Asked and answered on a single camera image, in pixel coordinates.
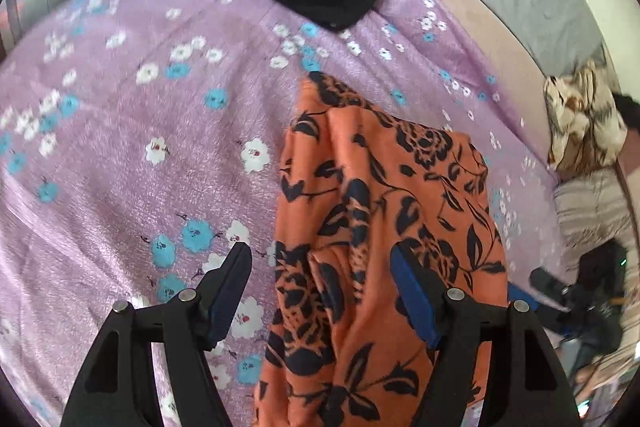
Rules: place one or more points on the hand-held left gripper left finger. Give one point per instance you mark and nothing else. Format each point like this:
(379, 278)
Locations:
(227, 302)

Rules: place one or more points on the pink bed cover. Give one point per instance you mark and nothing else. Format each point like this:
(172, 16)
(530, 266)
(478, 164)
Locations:
(490, 42)

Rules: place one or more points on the purple floral bedsheet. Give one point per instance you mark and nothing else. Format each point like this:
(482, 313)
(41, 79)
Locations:
(150, 107)

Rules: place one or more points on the beige floral crumpled cloth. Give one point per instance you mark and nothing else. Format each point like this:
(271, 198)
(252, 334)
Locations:
(585, 122)

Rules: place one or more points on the orange black floral garment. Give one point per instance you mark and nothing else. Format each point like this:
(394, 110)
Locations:
(370, 247)

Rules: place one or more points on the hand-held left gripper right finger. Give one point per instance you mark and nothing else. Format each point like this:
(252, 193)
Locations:
(415, 297)

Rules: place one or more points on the dark cloth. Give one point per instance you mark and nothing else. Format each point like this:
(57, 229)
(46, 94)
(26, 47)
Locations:
(627, 112)

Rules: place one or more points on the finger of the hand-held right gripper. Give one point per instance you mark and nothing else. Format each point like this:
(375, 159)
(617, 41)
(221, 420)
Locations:
(547, 287)

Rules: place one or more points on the striped beige pillow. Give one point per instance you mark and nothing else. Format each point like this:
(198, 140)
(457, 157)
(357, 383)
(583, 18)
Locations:
(595, 207)

